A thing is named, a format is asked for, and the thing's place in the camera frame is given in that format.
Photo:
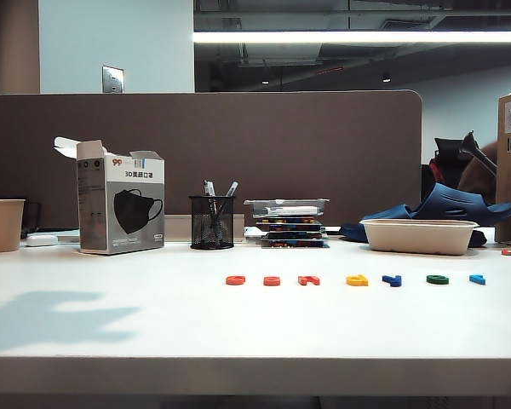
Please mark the white earbud case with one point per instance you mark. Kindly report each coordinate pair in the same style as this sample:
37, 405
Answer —
41, 240

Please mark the grey angled metal bracket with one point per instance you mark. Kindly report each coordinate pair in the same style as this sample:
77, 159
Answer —
469, 144

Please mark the grey white face mask box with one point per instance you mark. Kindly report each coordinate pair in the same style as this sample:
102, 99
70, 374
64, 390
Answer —
132, 204

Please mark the letter magnet pack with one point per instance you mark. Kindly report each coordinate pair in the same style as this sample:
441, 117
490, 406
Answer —
294, 235
294, 243
289, 222

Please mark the green letter e magnet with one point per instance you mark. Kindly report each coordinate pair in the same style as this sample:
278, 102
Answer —
437, 280

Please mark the beige round column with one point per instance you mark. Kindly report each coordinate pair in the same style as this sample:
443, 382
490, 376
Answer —
17, 47

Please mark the brown paper cup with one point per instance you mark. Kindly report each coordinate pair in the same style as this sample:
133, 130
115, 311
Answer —
2, 226

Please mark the silver black pen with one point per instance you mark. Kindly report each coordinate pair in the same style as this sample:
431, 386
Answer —
208, 187
232, 187

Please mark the black mesh pen holder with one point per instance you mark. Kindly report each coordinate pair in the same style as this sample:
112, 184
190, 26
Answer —
212, 230

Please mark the yellow letter d magnet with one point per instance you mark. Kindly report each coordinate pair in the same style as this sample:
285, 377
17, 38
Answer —
357, 280

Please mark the silver wall switch plate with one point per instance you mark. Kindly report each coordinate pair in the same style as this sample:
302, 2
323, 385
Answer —
113, 79

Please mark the blue letter y magnet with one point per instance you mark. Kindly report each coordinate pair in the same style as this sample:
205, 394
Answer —
392, 280

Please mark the person in brown shirt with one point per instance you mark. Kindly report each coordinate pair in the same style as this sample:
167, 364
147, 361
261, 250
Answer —
477, 179

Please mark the red led ceiling sign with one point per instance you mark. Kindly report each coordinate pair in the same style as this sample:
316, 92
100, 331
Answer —
330, 70

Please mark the beige pulp food tray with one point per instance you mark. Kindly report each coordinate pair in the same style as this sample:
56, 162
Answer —
419, 237

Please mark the red letter s magnet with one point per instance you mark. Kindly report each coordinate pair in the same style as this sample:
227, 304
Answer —
272, 281

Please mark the navy blue rubber slipper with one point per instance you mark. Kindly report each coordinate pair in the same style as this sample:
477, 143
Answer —
387, 213
460, 204

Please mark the orange letter n magnet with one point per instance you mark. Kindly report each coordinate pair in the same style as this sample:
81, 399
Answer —
309, 280

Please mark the brown fabric desk partition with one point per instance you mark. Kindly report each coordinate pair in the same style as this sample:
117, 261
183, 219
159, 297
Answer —
238, 140

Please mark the white blue card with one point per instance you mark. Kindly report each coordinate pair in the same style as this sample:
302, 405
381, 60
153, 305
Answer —
252, 232

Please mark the light blue letter magnet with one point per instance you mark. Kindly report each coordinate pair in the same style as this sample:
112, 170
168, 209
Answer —
478, 279

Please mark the orange letter c magnet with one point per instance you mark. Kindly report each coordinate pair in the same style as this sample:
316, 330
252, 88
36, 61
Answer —
235, 280

